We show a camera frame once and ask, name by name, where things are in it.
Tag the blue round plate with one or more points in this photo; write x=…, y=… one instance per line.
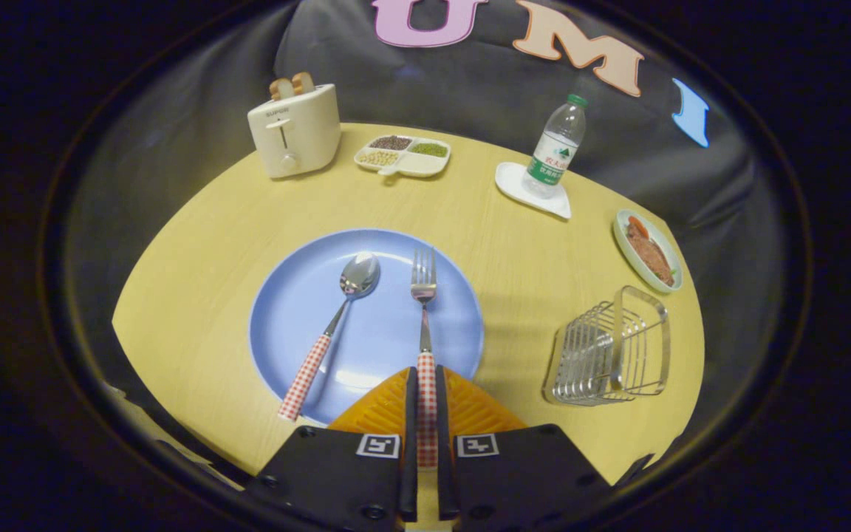
x=374, y=325

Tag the clear plastic water bottle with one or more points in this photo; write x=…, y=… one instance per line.
x=557, y=151

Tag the toast slice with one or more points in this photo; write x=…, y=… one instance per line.
x=303, y=83
x=281, y=89

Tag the black backdrop cloth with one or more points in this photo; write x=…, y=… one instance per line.
x=470, y=81

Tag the green-rimmed plate of food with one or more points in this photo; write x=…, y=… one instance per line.
x=647, y=250

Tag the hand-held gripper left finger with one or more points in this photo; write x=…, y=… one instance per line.
x=410, y=443

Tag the white coaster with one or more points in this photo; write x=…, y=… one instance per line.
x=514, y=185

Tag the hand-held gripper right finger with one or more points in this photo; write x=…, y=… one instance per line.
x=442, y=443

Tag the cream toaster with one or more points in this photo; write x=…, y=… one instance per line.
x=296, y=133

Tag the white divided dish of beans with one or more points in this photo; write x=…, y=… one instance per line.
x=403, y=155

